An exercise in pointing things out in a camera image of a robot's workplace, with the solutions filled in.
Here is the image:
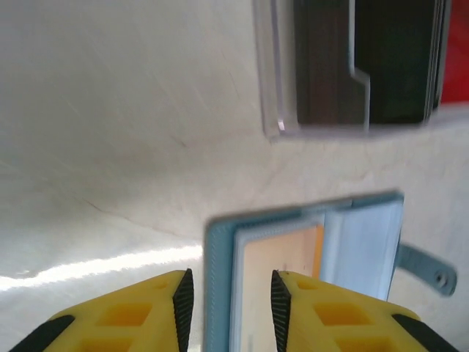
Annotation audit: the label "teal card holder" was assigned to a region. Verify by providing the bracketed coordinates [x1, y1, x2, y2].
[203, 188, 459, 352]

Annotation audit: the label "black card stack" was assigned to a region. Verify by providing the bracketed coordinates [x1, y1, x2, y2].
[353, 0, 444, 122]

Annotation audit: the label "red card stack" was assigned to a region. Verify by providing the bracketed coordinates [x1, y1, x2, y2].
[437, 0, 469, 107]

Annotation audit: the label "gold plastic card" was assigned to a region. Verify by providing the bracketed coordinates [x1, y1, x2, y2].
[240, 225, 325, 352]

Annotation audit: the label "grey card stack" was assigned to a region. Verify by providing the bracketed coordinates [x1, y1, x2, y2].
[296, 0, 369, 125]

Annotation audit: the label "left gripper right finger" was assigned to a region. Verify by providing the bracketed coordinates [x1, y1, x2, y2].
[270, 270, 455, 352]

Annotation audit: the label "clear plastic card box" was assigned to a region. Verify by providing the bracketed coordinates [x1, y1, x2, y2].
[254, 0, 469, 142]

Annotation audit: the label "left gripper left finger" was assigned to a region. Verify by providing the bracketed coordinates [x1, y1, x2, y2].
[10, 268, 194, 352]

